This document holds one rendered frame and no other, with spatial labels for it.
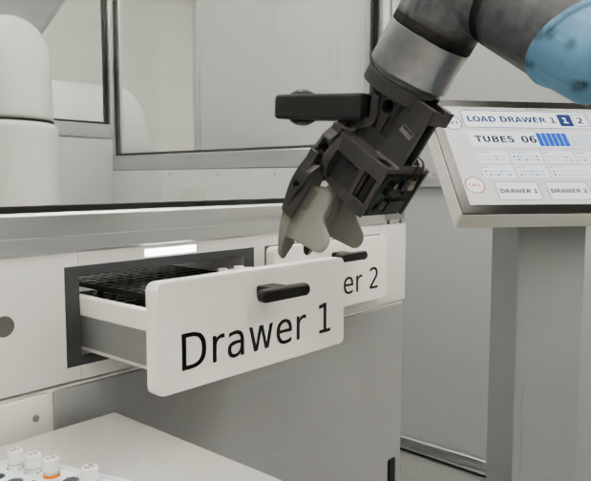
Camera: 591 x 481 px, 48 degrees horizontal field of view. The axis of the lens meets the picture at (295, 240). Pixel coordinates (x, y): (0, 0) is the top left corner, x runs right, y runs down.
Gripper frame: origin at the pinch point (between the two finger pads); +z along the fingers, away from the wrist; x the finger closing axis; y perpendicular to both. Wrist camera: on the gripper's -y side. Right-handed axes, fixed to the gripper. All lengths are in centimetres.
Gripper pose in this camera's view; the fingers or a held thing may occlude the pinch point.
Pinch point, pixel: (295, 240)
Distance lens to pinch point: 69.2
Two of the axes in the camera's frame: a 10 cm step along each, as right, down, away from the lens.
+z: -4.3, 7.8, 4.5
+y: 6.1, 6.2, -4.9
